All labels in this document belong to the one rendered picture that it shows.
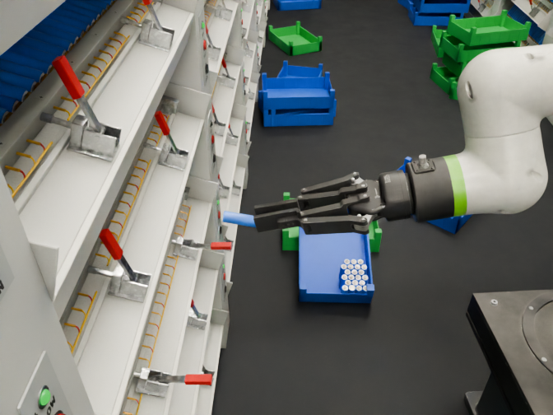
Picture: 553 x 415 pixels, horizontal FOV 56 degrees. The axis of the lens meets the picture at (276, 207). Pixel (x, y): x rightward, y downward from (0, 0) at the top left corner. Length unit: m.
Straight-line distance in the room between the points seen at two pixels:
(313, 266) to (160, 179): 0.83
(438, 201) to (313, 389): 0.68
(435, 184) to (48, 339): 0.56
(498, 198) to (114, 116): 0.52
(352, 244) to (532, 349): 0.70
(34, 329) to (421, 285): 1.33
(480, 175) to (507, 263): 0.97
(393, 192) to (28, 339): 0.56
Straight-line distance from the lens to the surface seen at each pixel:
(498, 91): 0.77
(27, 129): 0.49
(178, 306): 0.85
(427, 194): 0.78
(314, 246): 1.56
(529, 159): 0.80
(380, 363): 1.38
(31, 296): 0.35
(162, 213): 0.73
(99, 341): 0.58
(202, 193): 1.04
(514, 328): 1.06
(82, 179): 0.47
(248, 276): 1.55
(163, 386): 0.75
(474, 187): 0.79
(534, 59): 0.78
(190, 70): 0.92
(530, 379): 1.00
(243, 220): 0.82
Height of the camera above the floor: 1.10
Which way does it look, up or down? 37 degrees down
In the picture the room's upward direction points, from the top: straight up
